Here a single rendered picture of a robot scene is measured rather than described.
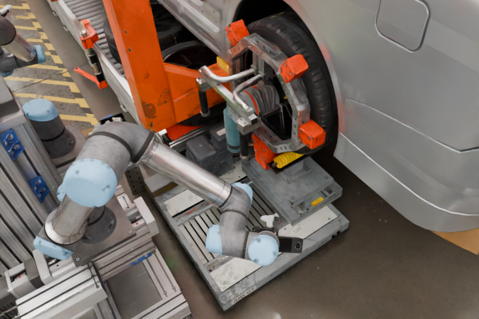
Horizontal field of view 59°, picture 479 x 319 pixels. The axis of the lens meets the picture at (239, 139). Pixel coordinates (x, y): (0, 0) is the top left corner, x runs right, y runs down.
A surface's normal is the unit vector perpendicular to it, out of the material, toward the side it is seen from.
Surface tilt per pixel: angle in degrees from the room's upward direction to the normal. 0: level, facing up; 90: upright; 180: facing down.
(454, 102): 90
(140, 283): 0
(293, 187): 0
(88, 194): 84
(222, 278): 0
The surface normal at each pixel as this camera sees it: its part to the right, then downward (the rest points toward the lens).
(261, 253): -0.12, -0.11
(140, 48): 0.55, 0.57
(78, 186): -0.14, 0.63
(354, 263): -0.06, -0.70
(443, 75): -0.83, 0.43
